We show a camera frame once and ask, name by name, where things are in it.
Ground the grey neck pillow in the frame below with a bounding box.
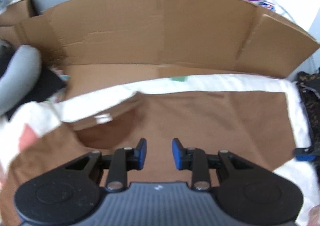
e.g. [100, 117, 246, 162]
[0, 45, 42, 116]

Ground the black knitted garment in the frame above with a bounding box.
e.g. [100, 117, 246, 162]
[296, 67, 320, 146]

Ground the folded cardboard sheet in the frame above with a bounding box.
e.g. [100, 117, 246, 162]
[15, 0, 320, 96]

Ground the floral printed cloth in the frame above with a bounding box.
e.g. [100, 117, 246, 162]
[50, 66, 70, 101]

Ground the brown t-shirt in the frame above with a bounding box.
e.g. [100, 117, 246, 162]
[0, 91, 297, 226]

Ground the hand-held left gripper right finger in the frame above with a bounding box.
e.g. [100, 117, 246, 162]
[172, 138, 253, 191]

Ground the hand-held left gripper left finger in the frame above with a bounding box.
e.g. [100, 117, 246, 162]
[64, 138, 147, 191]

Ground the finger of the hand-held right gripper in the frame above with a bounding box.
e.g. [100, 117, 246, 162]
[294, 147, 317, 162]

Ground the cream printed blanket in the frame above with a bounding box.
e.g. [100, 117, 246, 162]
[0, 73, 320, 226]

